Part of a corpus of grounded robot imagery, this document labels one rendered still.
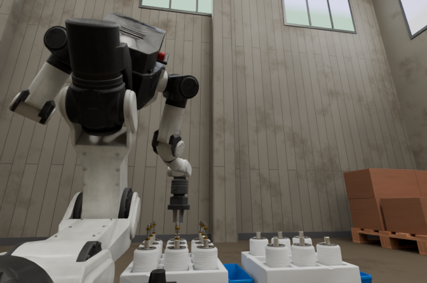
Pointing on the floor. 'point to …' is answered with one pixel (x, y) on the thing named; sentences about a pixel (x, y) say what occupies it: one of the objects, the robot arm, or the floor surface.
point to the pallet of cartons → (389, 207)
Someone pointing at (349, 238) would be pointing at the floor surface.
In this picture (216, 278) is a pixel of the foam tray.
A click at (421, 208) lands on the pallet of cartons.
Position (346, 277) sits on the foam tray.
